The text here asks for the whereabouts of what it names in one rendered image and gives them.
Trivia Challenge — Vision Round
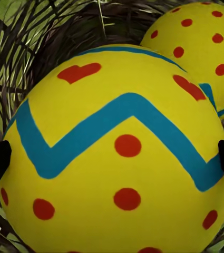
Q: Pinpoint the wicker basket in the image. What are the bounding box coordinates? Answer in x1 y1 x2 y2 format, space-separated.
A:
0 0 224 253

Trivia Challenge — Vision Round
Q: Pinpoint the easter egg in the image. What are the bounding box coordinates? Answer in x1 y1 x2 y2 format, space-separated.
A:
0 43 224 253
138 1 224 121

